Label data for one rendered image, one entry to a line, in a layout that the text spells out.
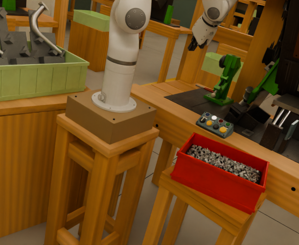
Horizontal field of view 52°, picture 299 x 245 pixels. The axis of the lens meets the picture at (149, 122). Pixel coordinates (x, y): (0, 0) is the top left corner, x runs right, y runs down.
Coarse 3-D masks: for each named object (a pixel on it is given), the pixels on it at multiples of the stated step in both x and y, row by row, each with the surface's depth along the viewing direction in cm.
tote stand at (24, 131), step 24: (48, 96) 157; (0, 120) 136; (24, 120) 144; (48, 120) 152; (0, 144) 142; (24, 144) 150; (48, 144) 159; (0, 168) 147; (24, 168) 156; (48, 168) 167; (0, 192) 154; (24, 192) 164; (48, 192) 175; (72, 192) 188; (0, 216) 161; (24, 216) 171
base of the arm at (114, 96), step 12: (108, 60) 116; (108, 72) 118; (120, 72) 116; (132, 72) 119; (108, 84) 119; (120, 84) 118; (96, 96) 127; (108, 96) 121; (120, 96) 121; (108, 108) 119; (120, 108) 122; (132, 108) 124
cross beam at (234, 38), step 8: (216, 32) 195; (224, 32) 192; (232, 32) 189; (240, 32) 191; (216, 40) 197; (224, 40) 193; (232, 40) 190; (240, 40) 187; (248, 40) 184; (240, 48) 188; (248, 48) 185
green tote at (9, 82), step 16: (0, 48) 169; (32, 64) 144; (48, 64) 149; (64, 64) 156; (80, 64) 164; (0, 80) 135; (16, 80) 141; (32, 80) 147; (48, 80) 154; (64, 80) 161; (80, 80) 169; (0, 96) 138; (16, 96) 144; (32, 96) 151
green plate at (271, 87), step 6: (276, 66) 134; (270, 72) 135; (276, 72) 135; (264, 78) 137; (270, 78) 137; (264, 84) 139; (270, 84) 138; (276, 84) 136; (270, 90) 138; (276, 90) 137
